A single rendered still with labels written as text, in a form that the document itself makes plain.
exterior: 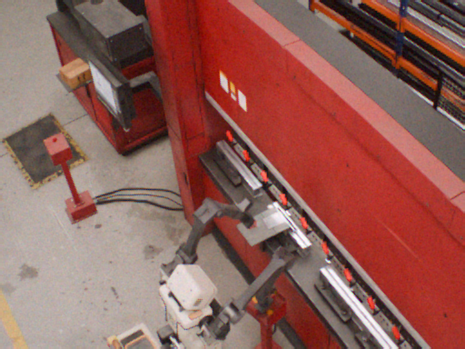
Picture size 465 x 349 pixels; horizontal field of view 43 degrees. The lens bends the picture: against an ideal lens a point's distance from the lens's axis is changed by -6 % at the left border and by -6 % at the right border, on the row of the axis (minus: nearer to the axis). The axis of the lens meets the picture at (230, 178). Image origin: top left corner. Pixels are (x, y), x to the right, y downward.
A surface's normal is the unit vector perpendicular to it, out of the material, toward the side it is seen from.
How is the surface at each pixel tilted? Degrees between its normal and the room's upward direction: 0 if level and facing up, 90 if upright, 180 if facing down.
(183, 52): 90
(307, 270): 0
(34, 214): 0
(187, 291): 48
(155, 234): 0
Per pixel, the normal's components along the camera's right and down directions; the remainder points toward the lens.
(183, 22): 0.49, 0.62
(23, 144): -0.07, -0.68
